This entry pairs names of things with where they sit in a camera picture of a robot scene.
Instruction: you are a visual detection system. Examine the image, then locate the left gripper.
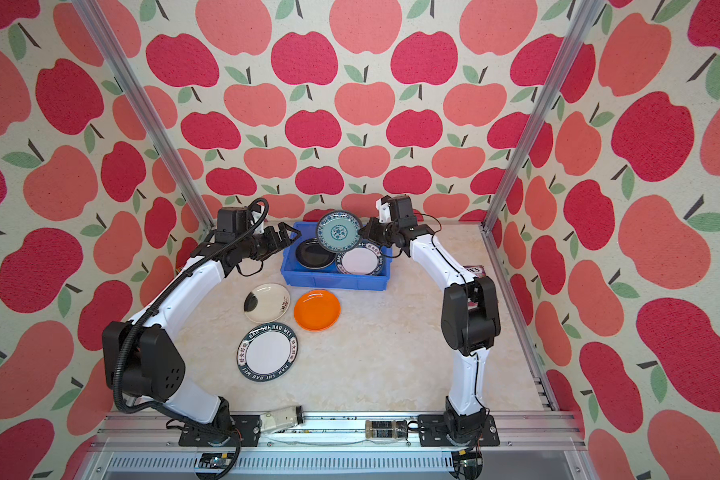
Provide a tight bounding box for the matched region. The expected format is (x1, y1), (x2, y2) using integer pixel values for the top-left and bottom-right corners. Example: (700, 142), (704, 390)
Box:
(238, 223), (302, 260)

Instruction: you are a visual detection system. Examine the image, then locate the black plate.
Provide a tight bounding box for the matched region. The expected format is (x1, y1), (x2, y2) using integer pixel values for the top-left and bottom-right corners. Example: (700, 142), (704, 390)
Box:
(295, 238), (336, 270)

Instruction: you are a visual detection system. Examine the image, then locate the green-rim Hao Wei plate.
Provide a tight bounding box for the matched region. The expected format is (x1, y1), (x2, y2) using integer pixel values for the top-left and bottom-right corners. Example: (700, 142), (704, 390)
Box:
(336, 241), (384, 276)
(236, 322), (299, 383)

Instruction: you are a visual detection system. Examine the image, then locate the grey-green patterned plate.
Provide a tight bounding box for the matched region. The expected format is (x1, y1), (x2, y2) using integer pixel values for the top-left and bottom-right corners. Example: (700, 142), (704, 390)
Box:
(315, 210), (362, 253)

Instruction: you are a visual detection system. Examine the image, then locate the plain cream plate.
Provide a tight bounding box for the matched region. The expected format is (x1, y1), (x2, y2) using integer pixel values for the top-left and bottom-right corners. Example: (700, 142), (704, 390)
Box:
(243, 283), (291, 324)

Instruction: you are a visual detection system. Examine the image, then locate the orange plate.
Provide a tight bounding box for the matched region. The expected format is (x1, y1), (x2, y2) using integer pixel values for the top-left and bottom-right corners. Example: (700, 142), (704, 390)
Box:
(294, 290), (341, 331)

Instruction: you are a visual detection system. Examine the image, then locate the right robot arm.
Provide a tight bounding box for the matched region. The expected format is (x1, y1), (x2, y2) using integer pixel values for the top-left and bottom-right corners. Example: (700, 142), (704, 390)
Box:
(360, 195), (501, 444)

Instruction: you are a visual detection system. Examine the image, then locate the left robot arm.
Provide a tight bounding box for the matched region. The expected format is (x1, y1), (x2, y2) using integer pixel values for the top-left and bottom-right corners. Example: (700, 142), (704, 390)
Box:
(102, 198), (301, 437)

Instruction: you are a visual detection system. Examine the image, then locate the blue plastic bin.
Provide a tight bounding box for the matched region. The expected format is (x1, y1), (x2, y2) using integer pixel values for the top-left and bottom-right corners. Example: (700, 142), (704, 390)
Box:
(280, 221), (393, 291)

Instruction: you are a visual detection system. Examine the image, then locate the purple candy bag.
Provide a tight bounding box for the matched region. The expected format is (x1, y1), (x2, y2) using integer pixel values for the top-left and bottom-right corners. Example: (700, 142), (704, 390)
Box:
(464, 265), (487, 278)

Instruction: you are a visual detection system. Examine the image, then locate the beige connector box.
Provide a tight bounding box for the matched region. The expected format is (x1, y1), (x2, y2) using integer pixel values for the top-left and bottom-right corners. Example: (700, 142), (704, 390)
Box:
(259, 405), (304, 435)

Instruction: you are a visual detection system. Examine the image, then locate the small dark electronics module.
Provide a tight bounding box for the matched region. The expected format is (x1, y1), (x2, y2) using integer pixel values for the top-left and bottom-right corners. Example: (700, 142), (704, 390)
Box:
(365, 420), (408, 441)

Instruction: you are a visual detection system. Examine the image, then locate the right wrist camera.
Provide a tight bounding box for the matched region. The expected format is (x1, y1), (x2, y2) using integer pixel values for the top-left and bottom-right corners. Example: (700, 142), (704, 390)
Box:
(375, 196), (392, 224)

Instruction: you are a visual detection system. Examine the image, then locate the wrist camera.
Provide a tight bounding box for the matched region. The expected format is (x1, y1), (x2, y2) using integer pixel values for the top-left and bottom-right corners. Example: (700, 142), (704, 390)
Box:
(375, 196), (392, 224)
(248, 208), (267, 235)

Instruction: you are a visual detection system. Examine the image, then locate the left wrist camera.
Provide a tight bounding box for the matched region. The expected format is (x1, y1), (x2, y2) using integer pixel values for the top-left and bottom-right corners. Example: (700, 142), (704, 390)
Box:
(248, 208), (267, 235)

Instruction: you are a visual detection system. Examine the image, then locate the black corrugated cable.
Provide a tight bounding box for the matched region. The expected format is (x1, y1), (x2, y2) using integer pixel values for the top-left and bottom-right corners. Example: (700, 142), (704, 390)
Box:
(111, 197), (270, 416)

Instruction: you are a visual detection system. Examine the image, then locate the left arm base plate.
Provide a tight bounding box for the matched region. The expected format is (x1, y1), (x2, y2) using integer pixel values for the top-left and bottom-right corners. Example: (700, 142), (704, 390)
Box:
(178, 414), (261, 449)

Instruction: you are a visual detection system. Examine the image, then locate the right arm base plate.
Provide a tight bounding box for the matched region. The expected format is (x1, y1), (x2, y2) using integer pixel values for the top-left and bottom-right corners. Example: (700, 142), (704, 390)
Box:
(417, 412), (501, 447)

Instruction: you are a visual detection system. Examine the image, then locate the front aluminium frame rail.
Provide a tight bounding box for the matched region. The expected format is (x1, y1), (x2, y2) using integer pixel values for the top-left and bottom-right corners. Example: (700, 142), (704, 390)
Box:
(70, 411), (597, 479)

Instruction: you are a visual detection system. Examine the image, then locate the left aluminium frame post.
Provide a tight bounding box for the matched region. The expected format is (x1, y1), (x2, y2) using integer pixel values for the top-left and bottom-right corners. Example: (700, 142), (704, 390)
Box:
(72, 0), (215, 230)

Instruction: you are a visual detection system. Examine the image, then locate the aluminium frame post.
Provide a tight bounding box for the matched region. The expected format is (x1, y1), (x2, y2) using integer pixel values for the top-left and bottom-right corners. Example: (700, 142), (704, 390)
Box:
(480, 0), (605, 238)
(72, 0), (215, 230)

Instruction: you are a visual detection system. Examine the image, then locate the right aluminium frame post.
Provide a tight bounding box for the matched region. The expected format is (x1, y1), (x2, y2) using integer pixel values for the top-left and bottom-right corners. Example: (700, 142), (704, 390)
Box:
(480, 0), (605, 238)

